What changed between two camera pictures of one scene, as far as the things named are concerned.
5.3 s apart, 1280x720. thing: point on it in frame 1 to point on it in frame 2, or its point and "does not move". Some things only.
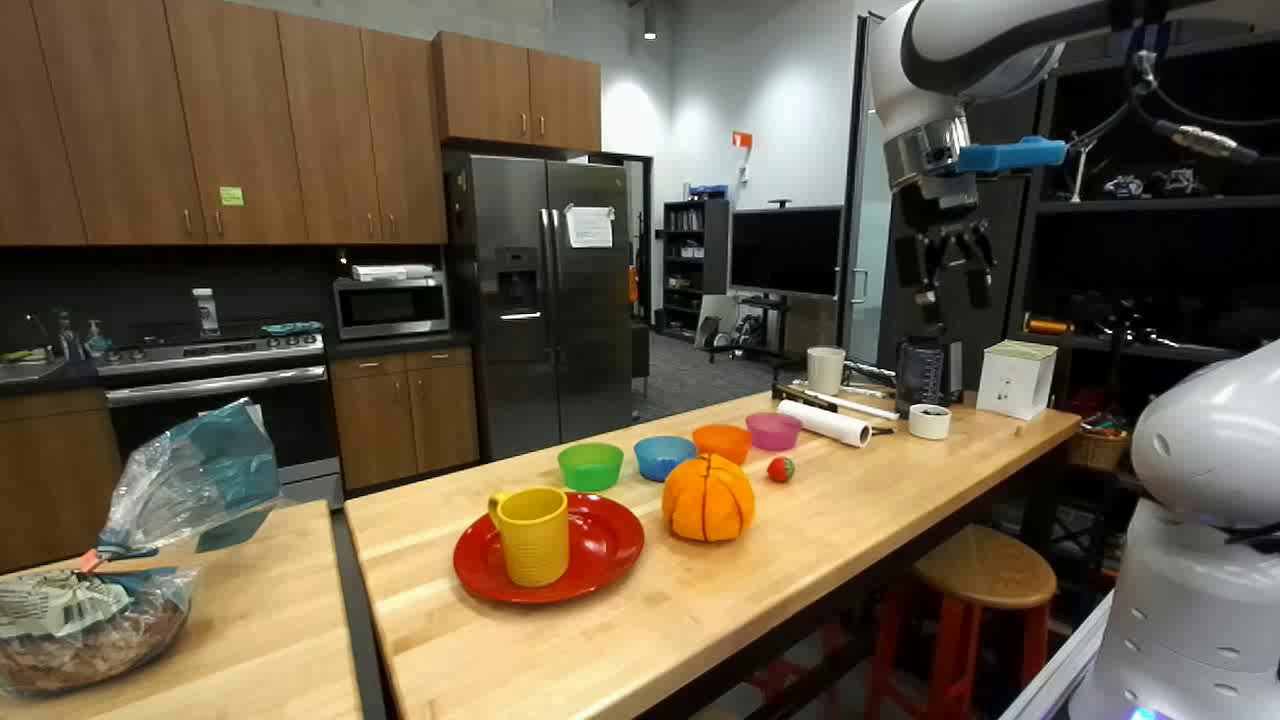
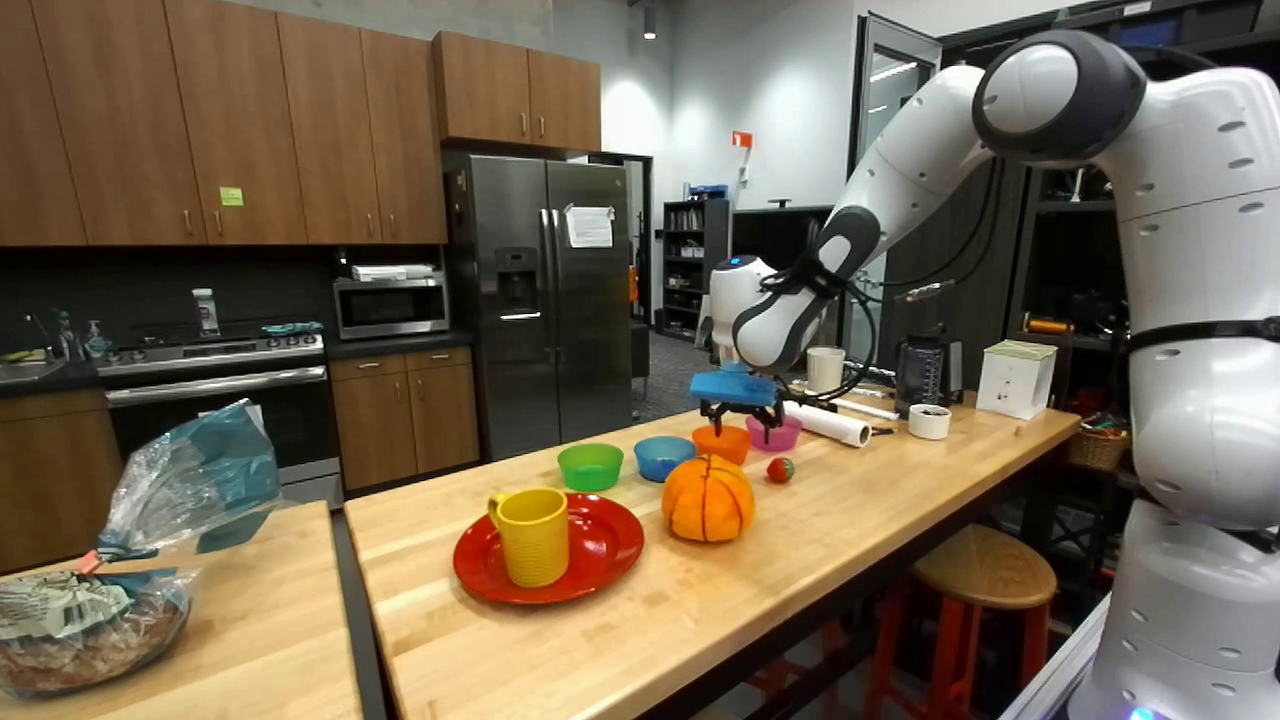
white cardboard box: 1013,376 does not move
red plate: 598,535 does not move
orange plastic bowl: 734,442 does not move
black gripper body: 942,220 to 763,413
